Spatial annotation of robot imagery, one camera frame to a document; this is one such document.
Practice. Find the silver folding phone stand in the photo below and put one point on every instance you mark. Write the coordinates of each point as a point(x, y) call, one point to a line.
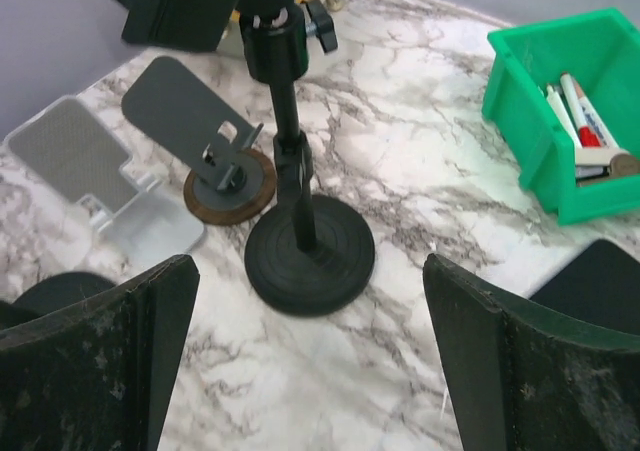
point(78, 157)

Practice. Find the black tall phone stand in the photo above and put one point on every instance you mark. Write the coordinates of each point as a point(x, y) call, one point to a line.
point(309, 255)

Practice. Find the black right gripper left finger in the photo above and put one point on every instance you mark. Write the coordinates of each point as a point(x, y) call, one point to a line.
point(99, 374)

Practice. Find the brown round-base phone stand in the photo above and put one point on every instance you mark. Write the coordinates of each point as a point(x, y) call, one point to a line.
point(229, 182)

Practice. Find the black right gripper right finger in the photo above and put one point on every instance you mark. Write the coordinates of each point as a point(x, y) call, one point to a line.
point(522, 376)

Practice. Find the items inside green bin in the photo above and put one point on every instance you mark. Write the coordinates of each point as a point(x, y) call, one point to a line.
point(598, 157)

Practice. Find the green plastic bin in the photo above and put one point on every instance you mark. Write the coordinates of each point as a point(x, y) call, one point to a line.
point(599, 51)

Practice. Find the black phone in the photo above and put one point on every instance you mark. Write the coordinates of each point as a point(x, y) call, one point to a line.
point(599, 286)

